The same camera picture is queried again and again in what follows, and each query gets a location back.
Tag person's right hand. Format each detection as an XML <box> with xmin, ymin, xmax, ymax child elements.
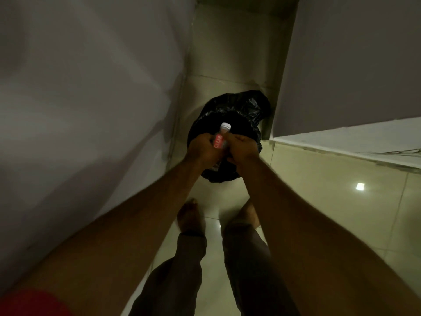
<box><xmin>226</xmin><ymin>132</ymin><xmax>260</xmax><ymax>165</ymax></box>

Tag person's left hand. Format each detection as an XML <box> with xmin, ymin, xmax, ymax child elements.
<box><xmin>185</xmin><ymin>133</ymin><xmax>225</xmax><ymax>170</ymax></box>

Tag clear plastic bottle red label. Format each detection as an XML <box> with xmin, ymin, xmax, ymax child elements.
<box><xmin>210</xmin><ymin>122</ymin><xmax>232</xmax><ymax>171</ymax></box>

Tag person's right forearm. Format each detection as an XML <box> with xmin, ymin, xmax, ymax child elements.
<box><xmin>235</xmin><ymin>154</ymin><xmax>421</xmax><ymax>316</ymax></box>

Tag person's left forearm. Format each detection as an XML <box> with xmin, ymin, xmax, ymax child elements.
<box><xmin>0</xmin><ymin>154</ymin><xmax>206</xmax><ymax>316</ymax></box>

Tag black trash bag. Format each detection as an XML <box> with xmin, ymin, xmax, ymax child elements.
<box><xmin>187</xmin><ymin>90</ymin><xmax>272</xmax><ymax>183</ymax></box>

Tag person's right foot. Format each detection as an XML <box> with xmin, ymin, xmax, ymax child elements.
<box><xmin>227</xmin><ymin>199</ymin><xmax>261</xmax><ymax>229</ymax></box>

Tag person's foot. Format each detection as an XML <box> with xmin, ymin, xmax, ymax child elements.
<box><xmin>227</xmin><ymin>199</ymin><xmax>261</xmax><ymax>229</ymax></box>
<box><xmin>177</xmin><ymin>199</ymin><xmax>206</xmax><ymax>235</ymax></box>

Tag person's left foot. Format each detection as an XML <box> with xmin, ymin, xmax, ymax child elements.
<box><xmin>177</xmin><ymin>199</ymin><xmax>206</xmax><ymax>235</ymax></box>

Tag person's grey trousers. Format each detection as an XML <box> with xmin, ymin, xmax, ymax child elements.
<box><xmin>128</xmin><ymin>219</ymin><xmax>300</xmax><ymax>316</ymax></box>

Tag person's red shirt sleeve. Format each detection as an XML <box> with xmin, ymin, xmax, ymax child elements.
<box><xmin>0</xmin><ymin>289</ymin><xmax>74</xmax><ymax>316</ymax></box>

